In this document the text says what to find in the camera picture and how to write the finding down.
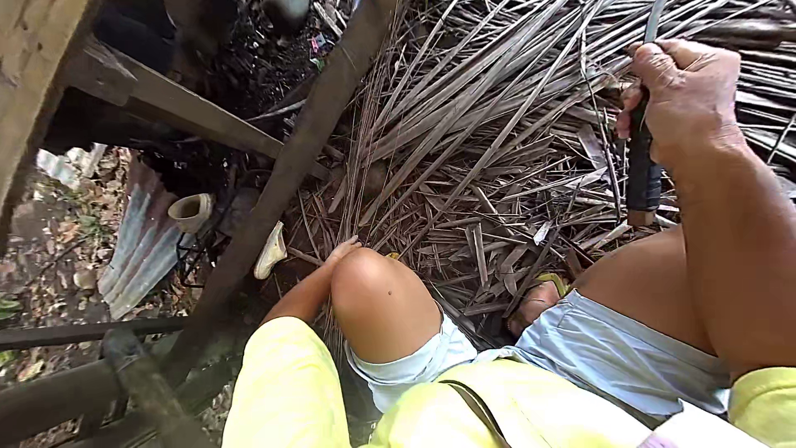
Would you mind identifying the grey round-ended wooden pole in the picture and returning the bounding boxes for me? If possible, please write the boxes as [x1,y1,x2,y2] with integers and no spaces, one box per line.
[102,329,215,448]

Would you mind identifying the grey rounded container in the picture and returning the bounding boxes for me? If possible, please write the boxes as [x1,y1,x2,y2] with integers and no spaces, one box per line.
[216,187,262,237]

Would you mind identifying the thick grey wooden log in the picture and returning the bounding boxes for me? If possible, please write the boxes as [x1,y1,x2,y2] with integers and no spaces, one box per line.
[0,333,181,444]

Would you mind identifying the person's right hand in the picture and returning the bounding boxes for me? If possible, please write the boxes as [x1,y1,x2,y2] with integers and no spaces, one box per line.
[616,39,742,168]

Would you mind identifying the thick light wooden beam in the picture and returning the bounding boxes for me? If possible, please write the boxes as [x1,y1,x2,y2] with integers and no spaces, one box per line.
[0,0,105,256]

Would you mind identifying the beige round bucket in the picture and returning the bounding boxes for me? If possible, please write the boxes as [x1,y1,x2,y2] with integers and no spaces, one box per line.
[167,193,216,235]

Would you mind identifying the knife with black handle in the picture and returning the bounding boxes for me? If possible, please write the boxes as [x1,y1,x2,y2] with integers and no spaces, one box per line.
[626,0,667,226]

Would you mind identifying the person's legs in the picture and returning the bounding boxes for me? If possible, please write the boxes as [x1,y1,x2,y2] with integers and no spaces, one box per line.
[330,224,732,414]

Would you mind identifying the person's right forearm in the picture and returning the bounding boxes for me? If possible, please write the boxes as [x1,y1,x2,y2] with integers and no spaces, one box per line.
[665,134,796,382]

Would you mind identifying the corrugated metal sheet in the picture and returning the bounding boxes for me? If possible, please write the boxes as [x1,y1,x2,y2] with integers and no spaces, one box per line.
[98,149,197,321]

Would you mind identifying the bundle of thin brown sticks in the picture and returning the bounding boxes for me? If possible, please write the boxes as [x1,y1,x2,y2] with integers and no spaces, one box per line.
[323,0,411,368]

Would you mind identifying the person's body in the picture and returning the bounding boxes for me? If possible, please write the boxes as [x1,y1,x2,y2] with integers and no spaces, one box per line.
[222,316,796,448]

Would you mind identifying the dark curved wooden post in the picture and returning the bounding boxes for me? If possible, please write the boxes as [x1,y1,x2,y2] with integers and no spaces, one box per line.
[158,0,399,388]

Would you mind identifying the cream worn shoe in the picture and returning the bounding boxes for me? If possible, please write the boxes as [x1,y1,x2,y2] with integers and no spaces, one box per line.
[254,221,288,280]

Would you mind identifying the person's left forearm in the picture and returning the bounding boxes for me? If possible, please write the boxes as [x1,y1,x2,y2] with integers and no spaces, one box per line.
[259,260,337,327]

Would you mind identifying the brown squared wooden beam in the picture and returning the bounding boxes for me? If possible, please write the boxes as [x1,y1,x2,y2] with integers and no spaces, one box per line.
[62,34,333,183]

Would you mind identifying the black metal stand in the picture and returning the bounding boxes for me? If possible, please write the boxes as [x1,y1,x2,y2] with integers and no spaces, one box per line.
[175,230,214,289]

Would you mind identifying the pile of dried palm fronds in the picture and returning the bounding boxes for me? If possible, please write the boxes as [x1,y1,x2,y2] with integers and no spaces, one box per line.
[292,0,796,349]

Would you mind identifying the thin dark wooden rail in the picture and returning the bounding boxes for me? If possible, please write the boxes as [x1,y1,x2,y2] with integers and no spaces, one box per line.
[0,316,189,351]

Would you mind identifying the person's left hand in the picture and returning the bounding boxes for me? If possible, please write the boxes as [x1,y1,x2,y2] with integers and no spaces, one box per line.
[323,235,363,267]

